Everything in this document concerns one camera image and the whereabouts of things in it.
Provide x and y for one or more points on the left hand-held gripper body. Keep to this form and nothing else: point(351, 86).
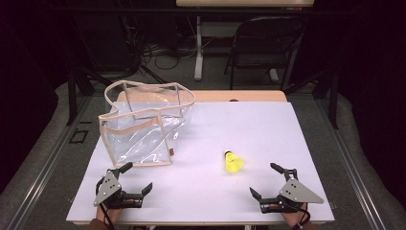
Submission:
point(107, 188)

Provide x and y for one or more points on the person's left hand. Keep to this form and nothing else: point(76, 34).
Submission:
point(110, 214)

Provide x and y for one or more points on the white desk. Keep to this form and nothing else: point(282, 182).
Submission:
point(198, 48)

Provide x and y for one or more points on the yellow shuttlecock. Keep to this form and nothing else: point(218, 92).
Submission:
point(233, 162)

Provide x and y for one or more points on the person's right hand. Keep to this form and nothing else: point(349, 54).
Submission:
point(293, 217)

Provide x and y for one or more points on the clear bag with beige trim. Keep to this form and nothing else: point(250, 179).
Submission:
point(140, 140)

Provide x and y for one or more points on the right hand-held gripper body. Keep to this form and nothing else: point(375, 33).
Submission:
point(295, 192)

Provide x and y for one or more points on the black folding chair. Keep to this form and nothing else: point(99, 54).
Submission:
point(268, 32)

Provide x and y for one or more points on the black rectangular floor frame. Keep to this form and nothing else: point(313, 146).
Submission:
point(78, 136)

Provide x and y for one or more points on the white table board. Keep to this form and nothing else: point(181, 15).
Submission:
point(207, 134)

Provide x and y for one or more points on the wooden table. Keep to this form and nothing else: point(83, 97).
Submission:
point(239, 96)

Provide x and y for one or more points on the black metal stand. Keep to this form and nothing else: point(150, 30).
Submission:
point(333, 96)
point(72, 92)

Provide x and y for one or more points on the grey metal floor rail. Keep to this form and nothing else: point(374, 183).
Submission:
point(48, 166)
point(351, 169)

